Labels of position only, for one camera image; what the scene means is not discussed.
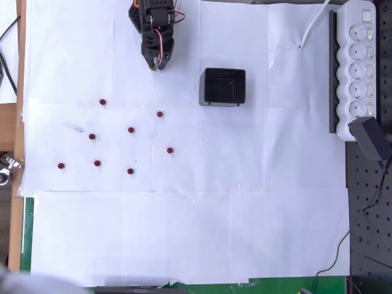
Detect black open box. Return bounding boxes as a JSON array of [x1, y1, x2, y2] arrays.
[[198, 67, 247, 107]]

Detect wooden board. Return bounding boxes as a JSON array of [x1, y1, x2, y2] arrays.
[[7, 0, 28, 271]]

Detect white paper table cover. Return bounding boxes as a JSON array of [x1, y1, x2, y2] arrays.
[[21, 0, 352, 288]]

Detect metal clamp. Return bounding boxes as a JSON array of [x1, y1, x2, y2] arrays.
[[0, 156, 24, 186]]

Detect white power strip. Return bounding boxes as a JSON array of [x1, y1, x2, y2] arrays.
[[336, 0, 377, 142]]

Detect green mat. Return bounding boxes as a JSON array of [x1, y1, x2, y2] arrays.
[[20, 197, 350, 294]]

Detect grey ribbed panel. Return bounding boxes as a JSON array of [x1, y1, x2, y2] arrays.
[[0, 186, 15, 263]]

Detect black power adapter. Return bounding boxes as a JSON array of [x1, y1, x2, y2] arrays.
[[348, 116, 385, 162]]

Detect flat black device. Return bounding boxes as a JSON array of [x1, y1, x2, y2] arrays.
[[94, 285, 187, 294]]

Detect grey blurred object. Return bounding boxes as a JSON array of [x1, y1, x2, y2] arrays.
[[0, 262, 88, 294]]

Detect black pegboard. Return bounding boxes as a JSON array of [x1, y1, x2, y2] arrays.
[[345, 0, 392, 294]]

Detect white power cable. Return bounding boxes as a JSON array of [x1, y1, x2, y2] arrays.
[[299, 0, 331, 49]]

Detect black rail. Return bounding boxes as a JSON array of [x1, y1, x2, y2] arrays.
[[328, 9, 340, 134]]

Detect thin black cable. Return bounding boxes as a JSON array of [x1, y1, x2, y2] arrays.
[[312, 159, 390, 294]]

